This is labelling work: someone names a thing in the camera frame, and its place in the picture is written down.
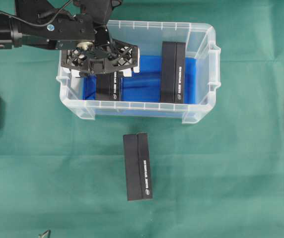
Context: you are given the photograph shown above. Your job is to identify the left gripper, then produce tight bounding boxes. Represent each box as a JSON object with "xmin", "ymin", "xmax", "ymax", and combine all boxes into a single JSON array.
[{"xmin": 46, "ymin": 13, "xmax": 140, "ymax": 77}]

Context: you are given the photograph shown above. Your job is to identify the black box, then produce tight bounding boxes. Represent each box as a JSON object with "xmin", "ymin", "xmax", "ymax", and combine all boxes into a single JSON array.
[
  {"xmin": 95, "ymin": 71, "xmax": 123, "ymax": 101},
  {"xmin": 123, "ymin": 133, "xmax": 153, "ymax": 201},
  {"xmin": 160, "ymin": 42, "xmax": 186, "ymax": 104}
]

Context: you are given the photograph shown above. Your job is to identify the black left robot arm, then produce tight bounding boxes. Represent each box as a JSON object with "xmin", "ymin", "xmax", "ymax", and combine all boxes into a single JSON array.
[{"xmin": 0, "ymin": 0, "xmax": 140, "ymax": 76}]

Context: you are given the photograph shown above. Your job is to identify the clear plastic storage case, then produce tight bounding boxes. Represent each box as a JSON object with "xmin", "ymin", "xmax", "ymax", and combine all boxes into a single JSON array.
[{"xmin": 56, "ymin": 20, "xmax": 221, "ymax": 124}]

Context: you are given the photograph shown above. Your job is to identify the blue cloth liner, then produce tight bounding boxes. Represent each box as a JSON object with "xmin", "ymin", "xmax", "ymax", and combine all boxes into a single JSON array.
[{"xmin": 82, "ymin": 55, "xmax": 199, "ymax": 102}]

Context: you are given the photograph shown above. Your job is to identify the green table cloth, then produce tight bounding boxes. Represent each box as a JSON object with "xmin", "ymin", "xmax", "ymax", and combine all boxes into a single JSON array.
[{"xmin": 0, "ymin": 0, "xmax": 284, "ymax": 238}]

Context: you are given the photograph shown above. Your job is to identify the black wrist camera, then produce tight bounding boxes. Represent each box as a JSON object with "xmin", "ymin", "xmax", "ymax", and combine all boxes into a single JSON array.
[{"xmin": 72, "ymin": 0, "xmax": 123, "ymax": 25}]

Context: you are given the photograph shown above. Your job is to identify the black camera cable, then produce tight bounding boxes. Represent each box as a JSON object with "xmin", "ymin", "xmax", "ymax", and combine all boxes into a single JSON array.
[{"xmin": 0, "ymin": 0, "xmax": 75, "ymax": 27}]

